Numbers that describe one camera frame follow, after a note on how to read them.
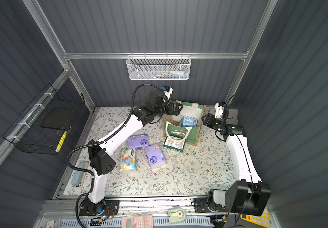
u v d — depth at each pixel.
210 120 0.69
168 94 0.70
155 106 0.61
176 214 0.65
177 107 0.71
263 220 0.69
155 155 0.87
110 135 0.52
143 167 0.88
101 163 0.49
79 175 0.79
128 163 0.83
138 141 0.92
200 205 0.74
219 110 0.71
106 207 0.72
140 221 0.69
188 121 0.95
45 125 0.72
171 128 0.84
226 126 0.57
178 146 0.91
